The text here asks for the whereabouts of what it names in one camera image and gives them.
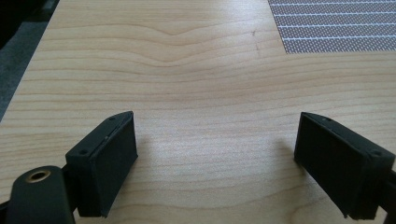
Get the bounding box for brown dotted striped mat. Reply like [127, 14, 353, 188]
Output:
[267, 0, 396, 55]

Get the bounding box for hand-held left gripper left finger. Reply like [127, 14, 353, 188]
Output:
[64, 110, 139, 218]

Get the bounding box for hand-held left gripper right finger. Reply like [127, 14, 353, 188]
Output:
[293, 111, 396, 221]

